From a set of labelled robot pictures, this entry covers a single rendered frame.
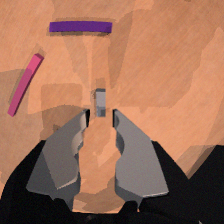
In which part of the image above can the pink rod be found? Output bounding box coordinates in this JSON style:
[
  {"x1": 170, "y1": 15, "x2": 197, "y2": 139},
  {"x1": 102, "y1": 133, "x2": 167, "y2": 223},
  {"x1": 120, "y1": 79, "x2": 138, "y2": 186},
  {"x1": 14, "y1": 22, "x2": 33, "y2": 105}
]
[{"x1": 7, "y1": 53, "x2": 44, "y2": 117}]

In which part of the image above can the purple rod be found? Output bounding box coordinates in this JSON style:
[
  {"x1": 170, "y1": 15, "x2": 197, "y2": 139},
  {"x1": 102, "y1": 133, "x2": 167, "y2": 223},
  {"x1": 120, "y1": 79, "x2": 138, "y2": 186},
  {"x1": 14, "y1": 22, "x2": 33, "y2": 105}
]
[{"x1": 49, "y1": 21, "x2": 113, "y2": 33}]

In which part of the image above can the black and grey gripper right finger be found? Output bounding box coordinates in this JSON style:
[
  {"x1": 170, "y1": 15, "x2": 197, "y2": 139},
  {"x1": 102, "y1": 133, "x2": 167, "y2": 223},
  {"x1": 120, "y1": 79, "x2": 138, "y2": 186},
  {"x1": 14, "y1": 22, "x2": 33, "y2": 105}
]
[{"x1": 112, "y1": 108, "x2": 199, "y2": 224}]

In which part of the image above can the grey rod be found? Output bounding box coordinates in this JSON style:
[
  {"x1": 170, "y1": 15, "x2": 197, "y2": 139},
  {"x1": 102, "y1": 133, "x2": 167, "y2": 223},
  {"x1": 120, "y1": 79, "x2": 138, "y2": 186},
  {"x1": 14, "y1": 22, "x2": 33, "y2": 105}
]
[{"x1": 96, "y1": 88, "x2": 106, "y2": 117}]

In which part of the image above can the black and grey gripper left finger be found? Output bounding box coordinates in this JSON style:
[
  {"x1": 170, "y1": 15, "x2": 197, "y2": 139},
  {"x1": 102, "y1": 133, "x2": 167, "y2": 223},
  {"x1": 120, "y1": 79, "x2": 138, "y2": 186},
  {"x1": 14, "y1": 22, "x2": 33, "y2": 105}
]
[{"x1": 0, "y1": 108, "x2": 90, "y2": 224}]

